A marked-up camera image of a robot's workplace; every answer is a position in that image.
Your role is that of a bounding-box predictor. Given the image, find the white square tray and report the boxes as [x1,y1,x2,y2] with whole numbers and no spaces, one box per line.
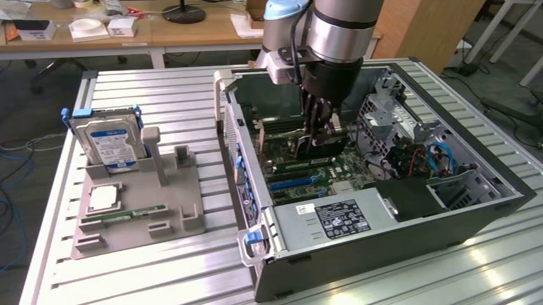
[69,18,111,43]

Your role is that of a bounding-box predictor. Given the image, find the grey parts rack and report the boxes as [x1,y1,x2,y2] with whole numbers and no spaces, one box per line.
[69,126,208,261]

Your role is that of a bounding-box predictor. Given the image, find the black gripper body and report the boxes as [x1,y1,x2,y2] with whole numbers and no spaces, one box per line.
[302,60,364,107]

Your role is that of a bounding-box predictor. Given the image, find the green motherboard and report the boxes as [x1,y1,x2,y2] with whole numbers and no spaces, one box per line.
[248,104,379,206]

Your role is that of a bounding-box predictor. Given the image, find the black graphics card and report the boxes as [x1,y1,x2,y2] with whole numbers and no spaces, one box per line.
[253,119,347,161]

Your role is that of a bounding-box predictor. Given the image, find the black open PC case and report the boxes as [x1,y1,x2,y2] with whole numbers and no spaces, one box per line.
[211,62,539,303]

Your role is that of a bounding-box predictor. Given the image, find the brown cardboard box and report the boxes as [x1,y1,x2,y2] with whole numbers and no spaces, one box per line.
[245,0,267,22]

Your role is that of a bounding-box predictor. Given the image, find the white paper stack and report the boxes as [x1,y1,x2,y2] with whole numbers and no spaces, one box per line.
[229,12,264,39]

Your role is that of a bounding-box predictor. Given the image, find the hard disk with blue caddy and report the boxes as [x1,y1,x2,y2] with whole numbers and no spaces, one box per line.
[60,104,145,175]

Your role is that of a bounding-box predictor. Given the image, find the black round lamp base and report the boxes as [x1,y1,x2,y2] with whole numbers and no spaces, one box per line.
[161,0,207,24]

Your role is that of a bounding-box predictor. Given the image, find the orange wire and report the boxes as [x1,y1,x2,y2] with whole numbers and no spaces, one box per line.
[398,144,430,174]

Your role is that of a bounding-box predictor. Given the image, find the black floor box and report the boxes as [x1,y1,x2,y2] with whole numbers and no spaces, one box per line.
[454,62,480,77]

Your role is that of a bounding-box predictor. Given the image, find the grey disk bay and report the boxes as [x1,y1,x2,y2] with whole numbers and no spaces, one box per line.
[426,170,504,212]

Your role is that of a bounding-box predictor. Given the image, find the blue floor cable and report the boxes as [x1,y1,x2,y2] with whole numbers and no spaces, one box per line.
[0,149,35,274]

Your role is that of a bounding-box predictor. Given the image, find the grey power supply unit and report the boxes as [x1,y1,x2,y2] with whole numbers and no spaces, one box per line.
[271,187,400,252]

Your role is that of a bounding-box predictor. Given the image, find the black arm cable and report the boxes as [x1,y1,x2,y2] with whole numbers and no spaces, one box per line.
[277,12,311,87]

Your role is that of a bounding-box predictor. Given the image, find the metal drive cage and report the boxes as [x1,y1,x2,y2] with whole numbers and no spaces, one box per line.
[358,71,426,156]

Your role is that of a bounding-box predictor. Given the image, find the green RAM stick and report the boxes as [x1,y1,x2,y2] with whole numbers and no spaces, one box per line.
[80,205,169,225]

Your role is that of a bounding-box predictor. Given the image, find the blue wire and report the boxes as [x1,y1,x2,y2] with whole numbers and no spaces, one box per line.
[428,142,458,175]

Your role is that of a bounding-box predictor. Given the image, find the grey floor cable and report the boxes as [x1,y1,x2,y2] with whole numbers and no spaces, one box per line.
[0,132,64,152]

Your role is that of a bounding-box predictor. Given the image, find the white box black lid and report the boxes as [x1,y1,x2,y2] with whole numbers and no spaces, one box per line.
[11,19,57,41]

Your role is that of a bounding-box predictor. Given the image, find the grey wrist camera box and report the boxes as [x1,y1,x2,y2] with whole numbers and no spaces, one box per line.
[265,52,304,86]

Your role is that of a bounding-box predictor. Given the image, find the white table frame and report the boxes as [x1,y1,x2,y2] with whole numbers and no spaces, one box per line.
[464,0,543,87]

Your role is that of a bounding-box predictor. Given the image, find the black chair base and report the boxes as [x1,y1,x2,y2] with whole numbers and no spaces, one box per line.
[24,57,85,93]

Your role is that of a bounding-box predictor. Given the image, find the labelled RAM stick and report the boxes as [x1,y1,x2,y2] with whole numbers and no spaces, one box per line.
[271,157,335,172]

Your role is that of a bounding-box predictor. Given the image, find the silver CPU chip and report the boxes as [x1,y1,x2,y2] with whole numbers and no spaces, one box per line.
[88,186,123,210]

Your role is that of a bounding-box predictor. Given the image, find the wooden cabinet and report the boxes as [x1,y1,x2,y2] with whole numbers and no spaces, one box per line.
[371,0,487,69]

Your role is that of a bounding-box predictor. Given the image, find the black RAM slot bank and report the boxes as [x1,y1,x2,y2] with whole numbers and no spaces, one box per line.
[249,112,307,136]
[265,157,336,175]

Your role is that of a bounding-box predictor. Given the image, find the long black expansion slot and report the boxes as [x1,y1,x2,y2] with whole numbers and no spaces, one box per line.
[263,170,315,184]

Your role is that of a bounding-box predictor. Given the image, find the wooden desk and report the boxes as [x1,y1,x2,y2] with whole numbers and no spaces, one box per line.
[0,0,383,61]

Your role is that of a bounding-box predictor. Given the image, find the white labelled box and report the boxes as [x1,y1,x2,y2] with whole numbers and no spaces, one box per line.
[105,17,139,37]

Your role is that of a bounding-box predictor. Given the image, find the blue expansion slot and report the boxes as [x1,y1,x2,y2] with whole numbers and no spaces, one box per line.
[269,176,320,192]

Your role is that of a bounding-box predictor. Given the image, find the black floor stand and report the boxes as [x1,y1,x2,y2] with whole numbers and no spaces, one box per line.
[479,97,543,128]

